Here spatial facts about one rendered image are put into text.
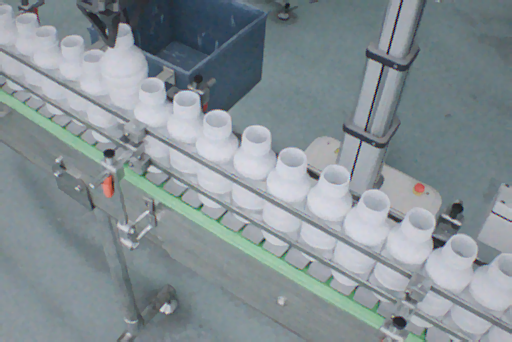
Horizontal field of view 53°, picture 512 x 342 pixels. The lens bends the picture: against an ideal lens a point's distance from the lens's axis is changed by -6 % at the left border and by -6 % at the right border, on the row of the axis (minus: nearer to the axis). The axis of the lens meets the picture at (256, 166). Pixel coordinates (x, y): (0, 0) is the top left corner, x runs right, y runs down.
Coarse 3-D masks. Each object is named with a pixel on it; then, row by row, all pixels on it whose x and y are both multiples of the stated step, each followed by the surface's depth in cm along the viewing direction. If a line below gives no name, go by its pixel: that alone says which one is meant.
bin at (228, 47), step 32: (160, 0) 141; (192, 0) 142; (224, 0) 135; (96, 32) 122; (160, 32) 148; (192, 32) 150; (224, 32) 143; (256, 32) 131; (160, 64) 116; (192, 64) 149; (224, 64) 124; (256, 64) 139; (224, 96) 132
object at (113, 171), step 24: (24, 0) 102; (168, 96) 83; (144, 144) 81; (120, 168) 76; (144, 168) 83; (120, 192) 81; (120, 216) 85; (144, 216) 89; (456, 216) 72; (120, 240) 91; (408, 288) 63; (408, 312) 64; (384, 336) 62
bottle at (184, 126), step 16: (176, 96) 75; (192, 96) 77; (176, 112) 75; (192, 112) 75; (176, 128) 77; (192, 128) 77; (192, 144) 78; (176, 160) 81; (192, 160) 81; (192, 176) 83
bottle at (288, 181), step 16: (288, 160) 72; (304, 160) 69; (272, 176) 72; (288, 176) 69; (304, 176) 71; (272, 192) 71; (288, 192) 70; (304, 192) 71; (272, 208) 73; (304, 208) 74; (272, 224) 76; (288, 224) 75; (272, 240) 78
